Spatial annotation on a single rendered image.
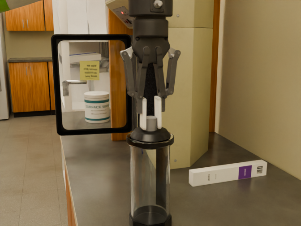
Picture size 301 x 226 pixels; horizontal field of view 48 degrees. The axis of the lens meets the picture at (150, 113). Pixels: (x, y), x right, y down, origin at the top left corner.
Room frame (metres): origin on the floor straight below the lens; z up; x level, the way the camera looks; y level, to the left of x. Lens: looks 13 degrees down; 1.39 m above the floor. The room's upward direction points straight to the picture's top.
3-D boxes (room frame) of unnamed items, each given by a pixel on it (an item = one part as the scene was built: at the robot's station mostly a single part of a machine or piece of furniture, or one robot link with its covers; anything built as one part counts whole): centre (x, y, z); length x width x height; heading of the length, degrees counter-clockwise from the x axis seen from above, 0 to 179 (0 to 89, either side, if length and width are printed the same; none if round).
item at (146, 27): (0.74, 0.00, 1.38); 0.08 x 0.07 x 0.09; 107
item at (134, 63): (1.37, 0.07, 1.19); 0.03 x 0.02 x 0.39; 17
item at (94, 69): (1.34, 0.23, 1.19); 0.30 x 0.01 x 0.40; 100
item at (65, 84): (1.31, 0.33, 1.18); 0.02 x 0.02 x 0.06; 10
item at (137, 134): (0.74, 0.00, 1.18); 0.09 x 0.09 x 0.07
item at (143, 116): (0.74, 0.02, 1.22); 0.03 x 0.01 x 0.07; 17
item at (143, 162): (0.74, 0.00, 1.06); 0.11 x 0.11 x 0.21
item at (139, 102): (0.73, 0.03, 1.25); 0.03 x 0.01 x 0.05; 107
